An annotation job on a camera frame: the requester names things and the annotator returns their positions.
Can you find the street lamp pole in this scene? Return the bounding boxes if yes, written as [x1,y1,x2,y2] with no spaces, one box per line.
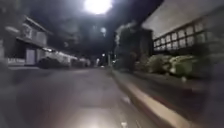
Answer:
[106,49,112,68]

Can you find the pale concrete kerb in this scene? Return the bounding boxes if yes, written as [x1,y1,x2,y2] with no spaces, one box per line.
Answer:
[111,69,194,128]

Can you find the grey asphalt road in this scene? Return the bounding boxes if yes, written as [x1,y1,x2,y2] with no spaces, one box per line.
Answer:
[0,67,161,128]

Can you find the dark parked car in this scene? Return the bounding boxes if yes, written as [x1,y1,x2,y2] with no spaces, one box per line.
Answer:
[36,57,72,70]

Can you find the large building with windows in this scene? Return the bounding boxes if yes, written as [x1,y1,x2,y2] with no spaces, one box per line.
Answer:
[141,0,224,79]

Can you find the building with pale walls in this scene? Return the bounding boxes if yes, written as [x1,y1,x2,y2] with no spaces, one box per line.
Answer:
[0,14,91,69]

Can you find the green bushes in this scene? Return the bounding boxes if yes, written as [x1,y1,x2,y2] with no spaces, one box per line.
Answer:
[136,53,201,80]

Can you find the dark pavement strip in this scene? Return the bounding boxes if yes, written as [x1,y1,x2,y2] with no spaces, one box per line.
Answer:
[114,69,224,114]

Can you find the dark tree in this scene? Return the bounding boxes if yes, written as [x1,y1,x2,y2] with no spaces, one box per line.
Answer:
[114,22,153,71]

